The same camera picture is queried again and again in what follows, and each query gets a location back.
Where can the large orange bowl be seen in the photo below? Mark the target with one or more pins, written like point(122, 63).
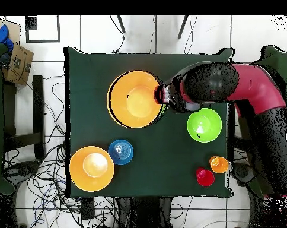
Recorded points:
point(131, 102)
point(91, 168)

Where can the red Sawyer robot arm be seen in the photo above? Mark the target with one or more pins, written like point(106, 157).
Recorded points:
point(252, 90)

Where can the large green bowl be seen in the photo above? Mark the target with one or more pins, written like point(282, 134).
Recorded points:
point(204, 125)

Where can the dark green table cloth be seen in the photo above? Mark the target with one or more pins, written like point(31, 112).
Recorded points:
point(98, 71)

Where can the blue bowl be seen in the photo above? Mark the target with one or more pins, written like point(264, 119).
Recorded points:
point(121, 152)

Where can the black tripod leg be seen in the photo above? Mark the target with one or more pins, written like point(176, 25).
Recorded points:
point(182, 26)
point(121, 23)

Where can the orange cup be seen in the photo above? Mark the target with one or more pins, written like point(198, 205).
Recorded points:
point(219, 165)

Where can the red cup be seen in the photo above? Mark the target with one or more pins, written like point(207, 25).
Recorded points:
point(205, 177)

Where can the black bench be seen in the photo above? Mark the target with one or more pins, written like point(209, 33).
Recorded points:
point(38, 106)

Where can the black power strip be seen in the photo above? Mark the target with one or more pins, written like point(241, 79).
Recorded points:
point(87, 207)

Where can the cardboard box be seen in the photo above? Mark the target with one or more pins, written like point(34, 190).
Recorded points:
point(19, 64)

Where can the blue cloth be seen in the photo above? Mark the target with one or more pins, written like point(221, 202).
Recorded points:
point(1, 35)

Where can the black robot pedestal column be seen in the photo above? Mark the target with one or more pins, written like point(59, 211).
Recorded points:
point(145, 213)

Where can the black square frame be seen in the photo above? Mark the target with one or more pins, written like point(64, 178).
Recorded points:
point(26, 29)

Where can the black pedestal foot with knob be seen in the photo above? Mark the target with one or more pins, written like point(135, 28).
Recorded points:
point(22, 168)

